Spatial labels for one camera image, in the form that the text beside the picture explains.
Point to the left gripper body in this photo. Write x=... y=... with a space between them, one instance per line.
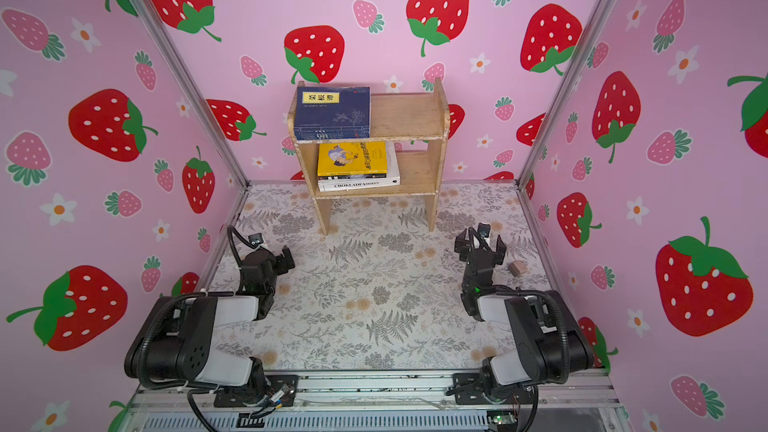
x=271 y=285

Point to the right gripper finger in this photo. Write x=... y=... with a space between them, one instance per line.
x=463 y=245
x=496 y=255

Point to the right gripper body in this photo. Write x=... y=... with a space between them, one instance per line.
x=466 y=289

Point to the white hardcover book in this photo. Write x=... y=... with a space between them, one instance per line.
x=391 y=178

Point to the yellow cartoon cover book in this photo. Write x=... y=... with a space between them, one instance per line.
x=352 y=158

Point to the blue book with figure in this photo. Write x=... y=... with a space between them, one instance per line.
x=332 y=128

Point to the dark purple book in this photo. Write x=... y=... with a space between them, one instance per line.
x=321 y=108

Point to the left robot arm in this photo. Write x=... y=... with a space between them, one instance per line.
x=174 y=347

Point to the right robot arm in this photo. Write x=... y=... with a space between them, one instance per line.
x=549 y=343

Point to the small brown block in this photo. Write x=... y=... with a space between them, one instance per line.
x=517 y=268

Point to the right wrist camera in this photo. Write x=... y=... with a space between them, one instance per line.
x=484 y=230

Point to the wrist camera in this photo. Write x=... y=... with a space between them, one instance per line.
x=255 y=240
x=484 y=230

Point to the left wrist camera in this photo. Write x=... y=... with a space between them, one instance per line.
x=255 y=240

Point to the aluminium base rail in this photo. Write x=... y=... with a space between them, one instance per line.
x=393 y=400

